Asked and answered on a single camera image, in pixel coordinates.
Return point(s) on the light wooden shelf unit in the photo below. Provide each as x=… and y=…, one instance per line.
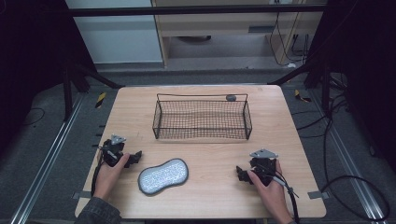
x=224, y=21

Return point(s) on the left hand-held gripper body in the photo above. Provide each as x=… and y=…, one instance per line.
x=112, y=151

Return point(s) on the yellow black striped tape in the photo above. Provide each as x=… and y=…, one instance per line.
x=100, y=99
x=301, y=97

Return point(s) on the small grey clip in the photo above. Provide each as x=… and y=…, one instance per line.
x=231, y=97

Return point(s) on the black horizontal frame bar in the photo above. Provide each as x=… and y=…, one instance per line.
x=186, y=10

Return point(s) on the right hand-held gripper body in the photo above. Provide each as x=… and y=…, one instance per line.
x=263, y=166

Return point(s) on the white cabinet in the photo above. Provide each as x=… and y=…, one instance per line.
x=118, y=34

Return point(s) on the person's right hand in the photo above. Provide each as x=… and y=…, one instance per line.
x=274, y=196

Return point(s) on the person's left hand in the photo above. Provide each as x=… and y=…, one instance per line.
x=109, y=177

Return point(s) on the black curtain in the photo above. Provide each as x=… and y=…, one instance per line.
x=28, y=68
x=367, y=74

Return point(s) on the black metal stand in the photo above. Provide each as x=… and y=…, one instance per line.
x=79, y=77
x=314, y=74

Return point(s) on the grey tape piece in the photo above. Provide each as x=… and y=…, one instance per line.
x=318, y=195
x=81, y=195

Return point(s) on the aluminium floor rail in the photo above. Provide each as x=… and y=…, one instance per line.
x=348, y=161
x=46, y=161

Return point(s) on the grey oval scrubbing sponge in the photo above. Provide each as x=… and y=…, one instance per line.
x=163, y=176

